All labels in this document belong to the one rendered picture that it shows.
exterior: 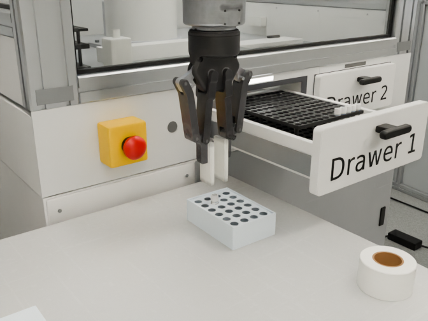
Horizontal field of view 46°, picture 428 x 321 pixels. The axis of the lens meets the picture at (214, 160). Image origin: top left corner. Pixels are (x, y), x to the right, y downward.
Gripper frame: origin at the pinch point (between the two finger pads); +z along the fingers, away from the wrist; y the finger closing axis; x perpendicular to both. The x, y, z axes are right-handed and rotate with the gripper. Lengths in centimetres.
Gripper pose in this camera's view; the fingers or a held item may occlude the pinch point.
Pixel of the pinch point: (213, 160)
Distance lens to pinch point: 79.6
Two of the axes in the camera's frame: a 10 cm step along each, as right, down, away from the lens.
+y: 8.1, -2.0, 5.5
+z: 0.0, 9.4, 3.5
